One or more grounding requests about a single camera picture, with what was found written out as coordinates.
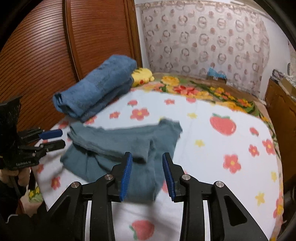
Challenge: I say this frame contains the left hand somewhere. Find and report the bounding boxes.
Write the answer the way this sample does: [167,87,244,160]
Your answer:
[1,168,30,187]

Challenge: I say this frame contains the teal green shorts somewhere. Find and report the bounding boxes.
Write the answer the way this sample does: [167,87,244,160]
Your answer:
[60,117,183,202]

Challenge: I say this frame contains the folded blue denim jeans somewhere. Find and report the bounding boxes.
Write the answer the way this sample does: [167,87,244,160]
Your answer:
[53,55,137,122]

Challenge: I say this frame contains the wooden louvered wardrobe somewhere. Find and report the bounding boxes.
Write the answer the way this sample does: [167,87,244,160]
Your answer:
[1,0,142,131]

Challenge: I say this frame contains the floral orange green blanket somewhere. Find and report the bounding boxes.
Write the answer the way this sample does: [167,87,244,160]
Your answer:
[134,73,277,141]

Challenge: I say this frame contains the cardboard box on cabinet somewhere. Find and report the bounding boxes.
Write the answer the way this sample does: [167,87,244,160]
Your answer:
[281,77,296,96]

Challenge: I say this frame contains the pink ring pattern curtain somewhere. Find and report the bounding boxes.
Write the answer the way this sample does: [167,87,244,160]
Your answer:
[138,1,270,96]

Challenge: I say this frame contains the wooden sideboard cabinet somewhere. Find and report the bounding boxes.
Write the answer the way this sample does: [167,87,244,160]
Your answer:
[265,80,296,183]

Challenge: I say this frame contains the yellow pikachu plush toy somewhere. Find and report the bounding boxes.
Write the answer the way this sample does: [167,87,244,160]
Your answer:
[132,68,154,87]

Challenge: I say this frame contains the cardboard box with blue bag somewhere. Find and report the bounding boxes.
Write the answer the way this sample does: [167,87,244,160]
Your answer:
[207,67,227,84]

